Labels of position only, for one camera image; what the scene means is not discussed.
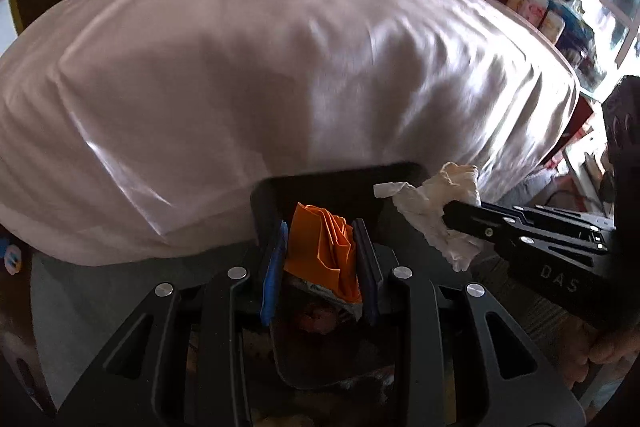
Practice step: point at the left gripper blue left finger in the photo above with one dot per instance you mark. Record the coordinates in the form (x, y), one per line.
(277, 252)

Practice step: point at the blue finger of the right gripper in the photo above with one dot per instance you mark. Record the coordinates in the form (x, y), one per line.
(482, 220)

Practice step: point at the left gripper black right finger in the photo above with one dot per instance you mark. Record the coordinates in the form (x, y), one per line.
(369, 273)

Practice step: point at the orange paper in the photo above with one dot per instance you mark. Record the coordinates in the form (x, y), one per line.
(322, 251)

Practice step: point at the black trash bin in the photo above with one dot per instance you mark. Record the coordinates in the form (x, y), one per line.
(319, 340)

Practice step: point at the person right hand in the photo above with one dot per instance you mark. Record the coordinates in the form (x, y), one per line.
(579, 345)

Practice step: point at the pink satin tablecloth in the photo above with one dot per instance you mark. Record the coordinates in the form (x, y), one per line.
(136, 129)

